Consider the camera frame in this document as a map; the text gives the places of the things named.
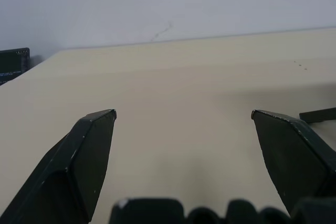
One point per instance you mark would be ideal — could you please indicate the dark computer monitor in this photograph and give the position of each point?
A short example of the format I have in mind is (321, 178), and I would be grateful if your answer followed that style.
(11, 64)

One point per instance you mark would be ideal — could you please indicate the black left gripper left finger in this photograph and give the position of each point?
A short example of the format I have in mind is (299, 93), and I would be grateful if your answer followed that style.
(65, 176)

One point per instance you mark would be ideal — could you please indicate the black whiteboard stand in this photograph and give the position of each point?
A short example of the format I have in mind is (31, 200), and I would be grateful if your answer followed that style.
(319, 116)

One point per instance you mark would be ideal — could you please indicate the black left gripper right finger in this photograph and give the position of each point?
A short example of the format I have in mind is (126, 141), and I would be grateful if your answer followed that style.
(296, 161)

